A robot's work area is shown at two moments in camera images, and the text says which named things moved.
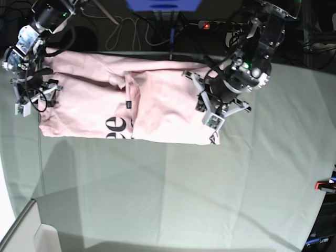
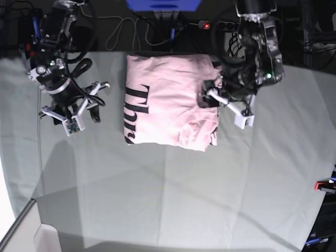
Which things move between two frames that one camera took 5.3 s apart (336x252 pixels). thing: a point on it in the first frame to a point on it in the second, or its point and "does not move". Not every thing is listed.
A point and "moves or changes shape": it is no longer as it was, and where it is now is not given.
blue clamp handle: (172, 35) does not move
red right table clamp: (328, 187) does not move
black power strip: (210, 24) does not move
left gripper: (32, 89) to (69, 113)
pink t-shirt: (149, 97) moves or changes shape
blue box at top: (164, 5) does not move
